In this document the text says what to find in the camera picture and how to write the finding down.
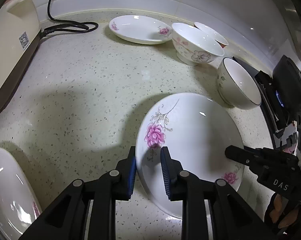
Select white bowl dark rim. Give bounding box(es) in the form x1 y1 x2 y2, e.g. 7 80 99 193
216 57 262 110

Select cream rice cooker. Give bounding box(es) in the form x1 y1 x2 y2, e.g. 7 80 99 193
0 0 41 113

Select black power cable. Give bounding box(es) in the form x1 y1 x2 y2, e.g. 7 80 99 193
39 0 100 40

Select large white floral plate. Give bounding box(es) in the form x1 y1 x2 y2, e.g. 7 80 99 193
0 148 42 239

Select white bowl red outside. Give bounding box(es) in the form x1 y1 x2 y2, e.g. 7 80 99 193
194 22 229 48

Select white bowl pink flowers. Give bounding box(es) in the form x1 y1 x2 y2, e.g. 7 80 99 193
172 23 224 66

